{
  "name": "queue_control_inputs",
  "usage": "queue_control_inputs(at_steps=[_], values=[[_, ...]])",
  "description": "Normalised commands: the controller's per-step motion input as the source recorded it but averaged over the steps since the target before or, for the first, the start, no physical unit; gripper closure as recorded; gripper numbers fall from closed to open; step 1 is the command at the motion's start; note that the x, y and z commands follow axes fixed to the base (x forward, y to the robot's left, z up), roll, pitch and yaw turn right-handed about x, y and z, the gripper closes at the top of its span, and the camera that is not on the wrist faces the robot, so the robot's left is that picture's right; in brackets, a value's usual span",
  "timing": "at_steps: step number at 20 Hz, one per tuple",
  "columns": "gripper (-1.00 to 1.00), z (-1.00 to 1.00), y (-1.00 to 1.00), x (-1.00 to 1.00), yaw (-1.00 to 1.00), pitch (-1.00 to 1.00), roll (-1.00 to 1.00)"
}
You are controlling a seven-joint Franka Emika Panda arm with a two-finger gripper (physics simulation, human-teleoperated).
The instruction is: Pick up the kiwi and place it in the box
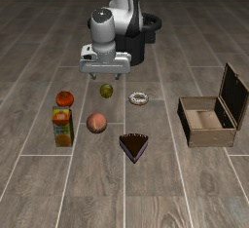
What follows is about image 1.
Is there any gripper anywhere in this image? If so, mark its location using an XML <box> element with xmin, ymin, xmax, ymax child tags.
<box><xmin>79</xmin><ymin>43</ymin><xmax>132</xmax><ymax>80</ymax></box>

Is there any green kiwi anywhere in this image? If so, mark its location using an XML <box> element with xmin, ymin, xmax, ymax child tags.
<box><xmin>99</xmin><ymin>83</ymin><xmax>115</xmax><ymax>99</ymax></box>

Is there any wooden box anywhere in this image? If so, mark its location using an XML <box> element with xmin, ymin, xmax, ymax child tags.
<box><xmin>176</xmin><ymin>95</ymin><xmax>238</xmax><ymax>148</ymax></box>

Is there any wooden box lid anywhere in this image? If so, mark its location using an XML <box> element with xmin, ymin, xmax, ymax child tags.
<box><xmin>218</xmin><ymin>61</ymin><xmax>249</xmax><ymax>132</ymax></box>

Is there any white frosted donut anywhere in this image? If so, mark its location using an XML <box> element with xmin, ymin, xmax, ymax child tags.
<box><xmin>128</xmin><ymin>91</ymin><xmax>150</xmax><ymax>106</ymax></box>

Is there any red tomato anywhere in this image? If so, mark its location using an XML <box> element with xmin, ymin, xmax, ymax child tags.
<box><xmin>55</xmin><ymin>90</ymin><xmax>75</xmax><ymax>108</ymax></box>

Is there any pink peach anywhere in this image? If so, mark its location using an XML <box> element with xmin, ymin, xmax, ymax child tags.
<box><xmin>86</xmin><ymin>112</ymin><xmax>108</xmax><ymax>134</ymax></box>

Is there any orange juice carton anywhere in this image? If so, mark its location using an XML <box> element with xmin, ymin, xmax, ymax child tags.
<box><xmin>52</xmin><ymin>105</ymin><xmax>75</xmax><ymax>148</ymax></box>

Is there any chocolate cake wedge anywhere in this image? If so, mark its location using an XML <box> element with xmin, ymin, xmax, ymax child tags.
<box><xmin>119</xmin><ymin>133</ymin><xmax>150</xmax><ymax>165</ymax></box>

